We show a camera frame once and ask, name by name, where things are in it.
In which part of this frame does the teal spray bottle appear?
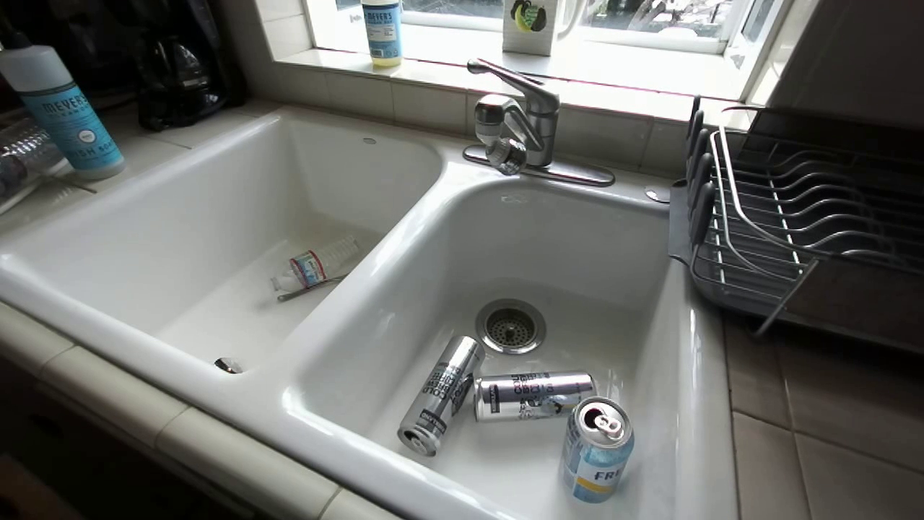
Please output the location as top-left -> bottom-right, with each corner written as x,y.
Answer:
0,46 -> 124,182

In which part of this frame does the white double basin sink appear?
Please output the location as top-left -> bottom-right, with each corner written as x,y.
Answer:
0,110 -> 737,520

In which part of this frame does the chrome sink faucet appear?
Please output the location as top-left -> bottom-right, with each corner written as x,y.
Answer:
462,58 -> 616,188

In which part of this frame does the short silver can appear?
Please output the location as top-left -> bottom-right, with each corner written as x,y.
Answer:
475,371 -> 594,422

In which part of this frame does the small tube in left basin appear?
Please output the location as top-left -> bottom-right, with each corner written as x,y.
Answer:
268,231 -> 379,300

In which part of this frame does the tall silver can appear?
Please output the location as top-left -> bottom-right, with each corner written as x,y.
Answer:
397,335 -> 485,456

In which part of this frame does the upright blue white can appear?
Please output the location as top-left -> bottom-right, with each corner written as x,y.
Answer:
561,399 -> 636,501

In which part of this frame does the white mug with green design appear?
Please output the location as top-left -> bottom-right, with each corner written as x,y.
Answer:
502,0 -> 558,58

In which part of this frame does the blue label soap dispenser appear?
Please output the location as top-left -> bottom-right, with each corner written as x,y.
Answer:
362,0 -> 402,68

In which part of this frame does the black coffee maker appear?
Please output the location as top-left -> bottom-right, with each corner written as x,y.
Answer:
134,0 -> 249,129

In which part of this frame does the clear plastic container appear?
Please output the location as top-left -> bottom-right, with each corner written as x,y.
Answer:
0,110 -> 69,214

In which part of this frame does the black wire dish rack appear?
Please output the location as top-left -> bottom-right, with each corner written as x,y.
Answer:
671,107 -> 924,355

